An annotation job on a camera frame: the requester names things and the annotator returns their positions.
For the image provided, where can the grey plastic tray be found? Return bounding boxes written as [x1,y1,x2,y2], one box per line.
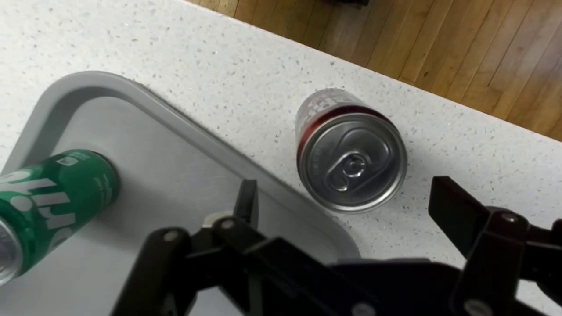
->
[0,68,361,316]

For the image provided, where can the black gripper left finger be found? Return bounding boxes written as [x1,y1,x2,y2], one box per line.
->
[110,177,375,316]

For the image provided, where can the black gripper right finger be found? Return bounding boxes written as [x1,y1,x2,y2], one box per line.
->
[426,173,562,316]

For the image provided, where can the green soda can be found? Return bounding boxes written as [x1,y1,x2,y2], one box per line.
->
[0,147,122,287]

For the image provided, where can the red soda can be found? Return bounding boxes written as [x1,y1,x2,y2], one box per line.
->
[294,85,409,214]

